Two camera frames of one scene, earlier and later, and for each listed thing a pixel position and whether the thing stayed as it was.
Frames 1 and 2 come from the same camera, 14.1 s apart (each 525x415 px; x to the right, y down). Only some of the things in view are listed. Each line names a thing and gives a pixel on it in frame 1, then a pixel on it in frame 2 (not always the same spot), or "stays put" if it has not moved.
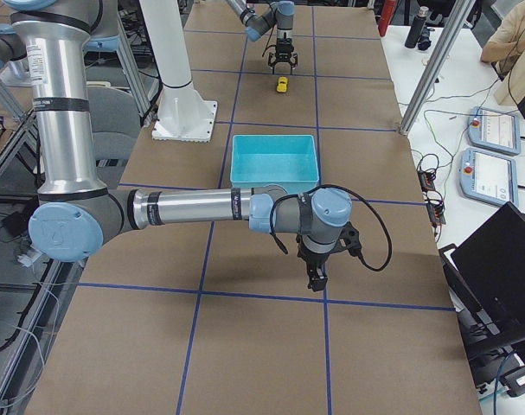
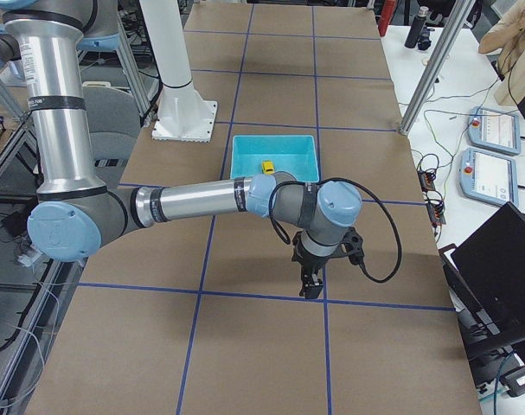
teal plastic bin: [286, 161] stays put
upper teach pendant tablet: [495, 129] stays put
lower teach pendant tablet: [489, 177] stays put
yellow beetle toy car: [282, 86] → [267, 167]
